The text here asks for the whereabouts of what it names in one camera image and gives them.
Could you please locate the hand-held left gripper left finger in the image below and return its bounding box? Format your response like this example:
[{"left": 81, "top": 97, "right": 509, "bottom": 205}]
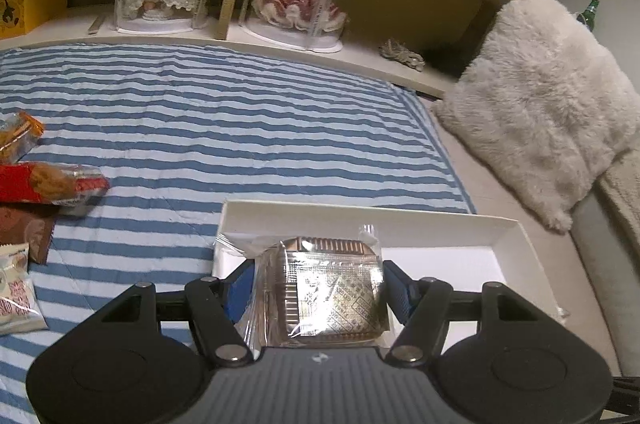
[{"left": 80, "top": 263, "right": 256, "bottom": 367}]

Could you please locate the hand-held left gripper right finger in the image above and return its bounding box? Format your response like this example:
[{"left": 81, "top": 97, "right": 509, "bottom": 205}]
[{"left": 381, "top": 260, "right": 558, "bottom": 365}]

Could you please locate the white cardboard box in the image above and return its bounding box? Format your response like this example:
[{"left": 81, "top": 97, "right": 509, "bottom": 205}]
[{"left": 212, "top": 199, "right": 571, "bottom": 321}]

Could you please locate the dark cake with patterned label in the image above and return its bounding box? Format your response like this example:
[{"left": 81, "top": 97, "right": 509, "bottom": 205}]
[{"left": 214, "top": 224, "right": 401, "bottom": 350}]

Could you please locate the brown snack packet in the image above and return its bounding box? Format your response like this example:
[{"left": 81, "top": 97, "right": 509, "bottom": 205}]
[{"left": 0, "top": 204, "right": 56, "bottom": 265}]

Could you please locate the white small snack packet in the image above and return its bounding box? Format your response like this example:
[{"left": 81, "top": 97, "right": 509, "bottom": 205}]
[{"left": 0, "top": 241, "right": 51, "bottom": 336}]

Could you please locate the red snack packet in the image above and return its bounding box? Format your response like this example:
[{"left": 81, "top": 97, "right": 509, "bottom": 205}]
[{"left": 0, "top": 161, "right": 111, "bottom": 210}]

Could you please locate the orange snack packet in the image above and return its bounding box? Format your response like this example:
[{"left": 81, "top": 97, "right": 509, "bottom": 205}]
[{"left": 0, "top": 110, "right": 43, "bottom": 162}]

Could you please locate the blue striped blanket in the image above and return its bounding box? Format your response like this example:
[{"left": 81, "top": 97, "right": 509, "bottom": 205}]
[{"left": 0, "top": 43, "right": 476, "bottom": 424}]

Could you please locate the grey cushion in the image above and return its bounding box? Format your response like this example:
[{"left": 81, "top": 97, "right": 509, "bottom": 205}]
[{"left": 570, "top": 189, "right": 640, "bottom": 377}]

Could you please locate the white fluffy pillow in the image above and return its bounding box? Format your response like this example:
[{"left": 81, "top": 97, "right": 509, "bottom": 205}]
[{"left": 432, "top": 0, "right": 640, "bottom": 232}]

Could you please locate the green bottle with label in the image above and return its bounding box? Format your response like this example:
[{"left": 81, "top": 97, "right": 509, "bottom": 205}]
[{"left": 577, "top": 0, "right": 601, "bottom": 30}]

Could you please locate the yellow cardboard box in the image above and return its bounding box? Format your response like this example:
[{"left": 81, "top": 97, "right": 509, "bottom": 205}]
[{"left": 0, "top": 0, "right": 70, "bottom": 40}]

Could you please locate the rope bundle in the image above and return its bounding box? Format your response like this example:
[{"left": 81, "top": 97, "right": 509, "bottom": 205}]
[{"left": 379, "top": 38, "right": 426, "bottom": 70}]

